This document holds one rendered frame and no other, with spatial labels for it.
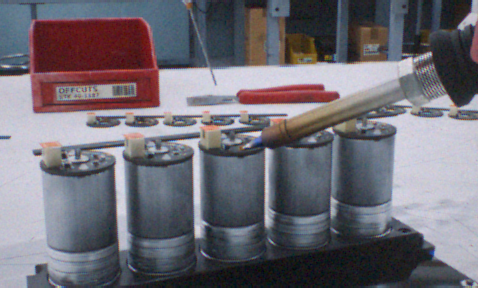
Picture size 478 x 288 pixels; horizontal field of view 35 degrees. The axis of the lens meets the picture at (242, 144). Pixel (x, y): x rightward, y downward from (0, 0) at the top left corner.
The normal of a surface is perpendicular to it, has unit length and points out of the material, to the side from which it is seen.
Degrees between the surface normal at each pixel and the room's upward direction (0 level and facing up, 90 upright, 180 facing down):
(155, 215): 90
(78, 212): 90
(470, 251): 0
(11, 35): 90
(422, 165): 0
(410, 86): 90
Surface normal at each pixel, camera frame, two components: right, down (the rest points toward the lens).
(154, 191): -0.07, 0.27
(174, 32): 0.20, 0.26
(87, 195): 0.44, 0.24
